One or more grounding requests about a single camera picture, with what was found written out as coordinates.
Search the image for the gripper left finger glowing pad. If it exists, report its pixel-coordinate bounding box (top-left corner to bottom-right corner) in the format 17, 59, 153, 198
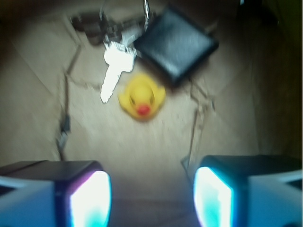
0, 160, 112, 227

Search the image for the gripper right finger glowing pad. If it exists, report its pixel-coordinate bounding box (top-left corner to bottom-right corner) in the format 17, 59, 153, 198
193, 155, 303, 227

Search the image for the yellow rubber duck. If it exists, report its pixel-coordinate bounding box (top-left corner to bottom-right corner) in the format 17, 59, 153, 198
118, 73, 166, 121

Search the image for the brown paper bin with tape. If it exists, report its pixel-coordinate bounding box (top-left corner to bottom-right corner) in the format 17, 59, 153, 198
0, 0, 303, 227

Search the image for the silver key pointing left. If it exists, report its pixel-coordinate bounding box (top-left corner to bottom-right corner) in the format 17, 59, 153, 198
100, 42, 136, 104

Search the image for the black leather wallet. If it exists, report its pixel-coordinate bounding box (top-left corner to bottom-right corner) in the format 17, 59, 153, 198
134, 5, 219, 86

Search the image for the silver keys upper bunch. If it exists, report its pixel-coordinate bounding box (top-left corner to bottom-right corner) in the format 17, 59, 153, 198
70, 14, 145, 47

